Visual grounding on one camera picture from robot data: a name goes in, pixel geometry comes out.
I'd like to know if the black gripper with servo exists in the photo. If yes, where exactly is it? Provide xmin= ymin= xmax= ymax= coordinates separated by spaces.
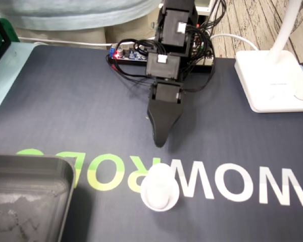
xmin=146 ymin=81 xmax=185 ymax=149

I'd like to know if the white translucent plastic cup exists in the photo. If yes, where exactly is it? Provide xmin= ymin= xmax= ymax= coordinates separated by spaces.
xmin=140 ymin=163 xmax=179 ymax=212

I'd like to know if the blue circuit board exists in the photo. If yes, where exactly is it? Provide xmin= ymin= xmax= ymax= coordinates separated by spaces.
xmin=109 ymin=43 xmax=149 ymax=63

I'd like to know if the driver board with terminals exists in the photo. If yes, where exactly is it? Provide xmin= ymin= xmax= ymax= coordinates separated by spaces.
xmin=191 ymin=22 xmax=216 ymax=66

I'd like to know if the dark grey WOWROBO mat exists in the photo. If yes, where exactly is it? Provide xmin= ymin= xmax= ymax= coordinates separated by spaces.
xmin=0 ymin=45 xmax=303 ymax=242

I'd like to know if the white desk lamp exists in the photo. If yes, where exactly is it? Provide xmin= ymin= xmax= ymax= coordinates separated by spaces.
xmin=234 ymin=0 xmax=303 ymax=113

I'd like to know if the white furniture piece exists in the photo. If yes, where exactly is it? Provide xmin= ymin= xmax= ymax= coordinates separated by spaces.
xmin=194 ymin=0 xmax=213 ymax=16

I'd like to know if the person in light-blue shirt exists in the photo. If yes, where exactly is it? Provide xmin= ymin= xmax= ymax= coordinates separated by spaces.
xmin=0 ymin=0 xmax=165 ymax=46

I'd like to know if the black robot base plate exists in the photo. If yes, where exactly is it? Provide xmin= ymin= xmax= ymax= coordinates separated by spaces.
xmin=107 ymin=56 xmax=217 ymax=74

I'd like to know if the black servo cable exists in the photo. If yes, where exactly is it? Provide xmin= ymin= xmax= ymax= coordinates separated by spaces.
xmin=116 ymin=37 xmax=167 ymax=62

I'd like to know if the black cable bundle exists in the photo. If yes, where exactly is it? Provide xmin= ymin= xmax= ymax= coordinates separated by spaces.
xmin=190 ymin=0 xmax=228 ymax=67

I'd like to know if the white power cable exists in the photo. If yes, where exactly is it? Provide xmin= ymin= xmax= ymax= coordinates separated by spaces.
xmin=17 ymin=33 xmax=259 ymax=51

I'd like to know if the black metal frame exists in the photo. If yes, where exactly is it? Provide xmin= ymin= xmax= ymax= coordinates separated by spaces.
xmin=0 ymin=7 xmax=12 ymax=74

